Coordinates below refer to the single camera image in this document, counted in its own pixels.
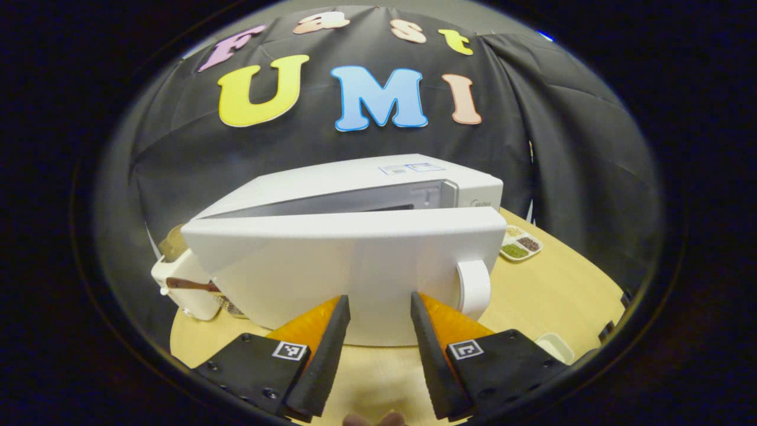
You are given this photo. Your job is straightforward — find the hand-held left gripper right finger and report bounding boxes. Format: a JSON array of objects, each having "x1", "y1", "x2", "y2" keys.
[{"x1": 410, "y1": 290, "x2": 570, "y2": 421}]

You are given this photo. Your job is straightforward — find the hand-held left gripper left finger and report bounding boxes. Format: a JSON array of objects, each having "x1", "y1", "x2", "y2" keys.
[{"x1": 192, "y1": 295, "x2": 351, "y2": 422}]

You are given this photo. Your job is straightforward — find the white microwave oven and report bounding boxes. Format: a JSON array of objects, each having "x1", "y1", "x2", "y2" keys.
[{"x1": 180, "y1": 154, "x2": 508, "y2": 348}]

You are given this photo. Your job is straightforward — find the small white square plate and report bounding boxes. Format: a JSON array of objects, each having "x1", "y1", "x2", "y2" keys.
[{"x1": 534, "y1": 333, "x2": 575, "y2": 366}]

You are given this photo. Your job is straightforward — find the white toaster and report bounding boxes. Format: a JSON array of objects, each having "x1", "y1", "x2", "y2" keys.
[{"x1": 151, "y1": 248, "x2": 221, "y2": 322}]

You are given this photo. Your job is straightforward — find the white divided seasoning dish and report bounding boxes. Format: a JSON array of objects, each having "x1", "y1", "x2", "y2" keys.
[{"x1": 500, "y1": 225, "x2": 543, "y2": 262}]

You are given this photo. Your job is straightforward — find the black backdrop cloth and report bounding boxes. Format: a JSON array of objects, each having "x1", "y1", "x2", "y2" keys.
[{"x1": 95, "y1": 6, "x2": 663, "y2": 356}]

